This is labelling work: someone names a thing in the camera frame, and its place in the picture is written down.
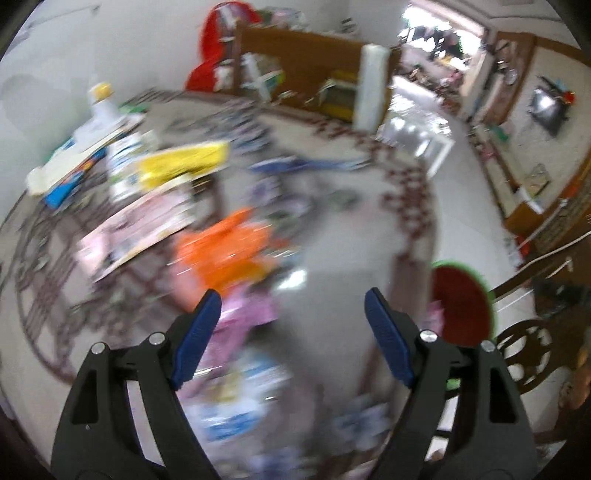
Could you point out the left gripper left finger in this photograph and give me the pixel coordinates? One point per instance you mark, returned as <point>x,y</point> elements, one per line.
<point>96,437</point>

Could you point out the stack of books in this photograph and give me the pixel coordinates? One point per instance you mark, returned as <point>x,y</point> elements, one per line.
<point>68,159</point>

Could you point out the patterned tablecloth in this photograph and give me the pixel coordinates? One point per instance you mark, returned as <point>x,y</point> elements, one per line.
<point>292,384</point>

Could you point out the white coffee table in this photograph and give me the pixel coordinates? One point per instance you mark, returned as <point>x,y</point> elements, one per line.
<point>426,137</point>

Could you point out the brown wooden chair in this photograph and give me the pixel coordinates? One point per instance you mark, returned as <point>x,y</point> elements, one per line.
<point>308,60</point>

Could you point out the dark carved wooden chair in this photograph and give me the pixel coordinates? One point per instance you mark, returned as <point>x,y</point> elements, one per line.
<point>551,350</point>

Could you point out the red cloth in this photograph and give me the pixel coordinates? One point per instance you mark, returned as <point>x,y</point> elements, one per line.
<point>215,41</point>

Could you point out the white towel on chair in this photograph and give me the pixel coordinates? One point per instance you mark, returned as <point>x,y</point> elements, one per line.
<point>371,89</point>

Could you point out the orange wrapper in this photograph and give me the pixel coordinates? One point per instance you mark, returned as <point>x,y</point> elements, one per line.
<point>231,252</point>

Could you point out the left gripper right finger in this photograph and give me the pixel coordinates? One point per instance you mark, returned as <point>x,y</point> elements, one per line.
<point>464,418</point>

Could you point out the pink paper sheet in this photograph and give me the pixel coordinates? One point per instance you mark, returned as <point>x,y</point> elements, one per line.
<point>134,229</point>

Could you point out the green rimmed trash bin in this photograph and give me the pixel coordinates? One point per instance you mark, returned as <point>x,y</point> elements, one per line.
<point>468,316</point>

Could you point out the yellow wrapper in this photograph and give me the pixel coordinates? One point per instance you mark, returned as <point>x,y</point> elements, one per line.
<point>194,160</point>

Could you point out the white blue printed packet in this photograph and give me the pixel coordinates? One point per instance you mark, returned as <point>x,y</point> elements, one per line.
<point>122,163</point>

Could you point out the wall television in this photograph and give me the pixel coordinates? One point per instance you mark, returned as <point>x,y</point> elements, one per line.
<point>548,110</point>

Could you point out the white desk lamp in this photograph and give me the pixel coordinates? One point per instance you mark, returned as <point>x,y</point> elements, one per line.
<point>105,116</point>

